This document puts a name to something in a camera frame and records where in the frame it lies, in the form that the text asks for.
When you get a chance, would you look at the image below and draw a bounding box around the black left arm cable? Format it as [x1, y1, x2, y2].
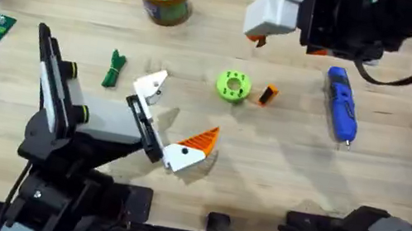
[0, 157, 34, 231]

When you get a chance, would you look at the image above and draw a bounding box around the blue electric screwdriver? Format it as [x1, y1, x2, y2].
[314, 64, 368, 152]

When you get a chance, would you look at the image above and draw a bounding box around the green vegetable toy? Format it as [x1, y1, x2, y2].
[100, 47, 129, 91]

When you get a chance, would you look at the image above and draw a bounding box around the orange ribbed wedge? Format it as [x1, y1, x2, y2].
[256, 82, 281, 111]

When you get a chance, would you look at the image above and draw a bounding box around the left wrist upright black plate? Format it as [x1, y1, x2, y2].
[21, 22, 88, 139]

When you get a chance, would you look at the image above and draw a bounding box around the green disc with holes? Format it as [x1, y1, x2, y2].
[213, 67, 255, 107]

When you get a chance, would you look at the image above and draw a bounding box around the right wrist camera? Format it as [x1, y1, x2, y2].
[304, 0, 394, 67]

